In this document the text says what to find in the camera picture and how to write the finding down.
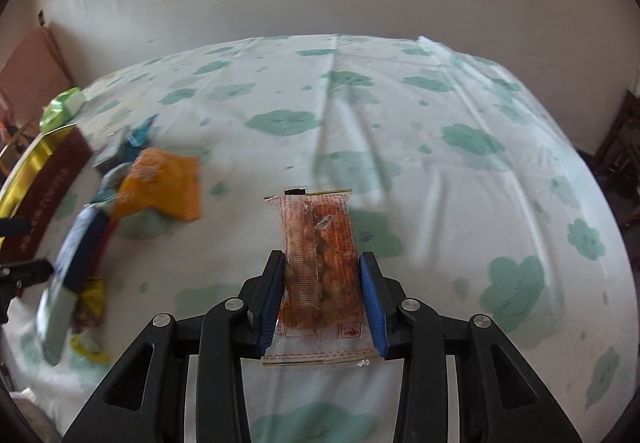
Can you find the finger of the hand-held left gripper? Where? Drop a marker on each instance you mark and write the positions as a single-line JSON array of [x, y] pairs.
[[15, 227], [30, 271]]

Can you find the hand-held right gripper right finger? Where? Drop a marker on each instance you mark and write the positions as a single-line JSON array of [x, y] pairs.
[[372, 308]]

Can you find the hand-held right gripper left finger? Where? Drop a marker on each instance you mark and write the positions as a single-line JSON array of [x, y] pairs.
[[272, 308]]

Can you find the gold tin box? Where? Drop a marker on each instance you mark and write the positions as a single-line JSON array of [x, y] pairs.
[[45, 183]]

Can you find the navy and silver snack packet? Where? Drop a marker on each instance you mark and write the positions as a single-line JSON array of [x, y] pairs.
[[80, 243]]

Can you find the red and yellow candy packet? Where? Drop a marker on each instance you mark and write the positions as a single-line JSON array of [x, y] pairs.
[[90, 323]]

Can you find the clear orange snack packet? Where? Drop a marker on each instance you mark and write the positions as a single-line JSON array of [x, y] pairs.
[[320, 243]]

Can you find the blue wrapped candy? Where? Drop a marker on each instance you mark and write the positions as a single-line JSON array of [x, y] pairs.
[[111, 185], [139, 137]]

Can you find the green tissue pack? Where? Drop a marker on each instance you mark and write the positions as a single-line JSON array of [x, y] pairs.
[[60, 110]]

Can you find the pink cloth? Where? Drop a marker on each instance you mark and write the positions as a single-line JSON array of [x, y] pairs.
[[35, 68]]

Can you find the cloud print tablecloth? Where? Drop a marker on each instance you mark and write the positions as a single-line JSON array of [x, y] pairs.
[[400, 98]]

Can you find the dark wooden chair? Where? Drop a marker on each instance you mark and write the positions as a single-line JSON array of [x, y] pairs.
[[620, 148]]

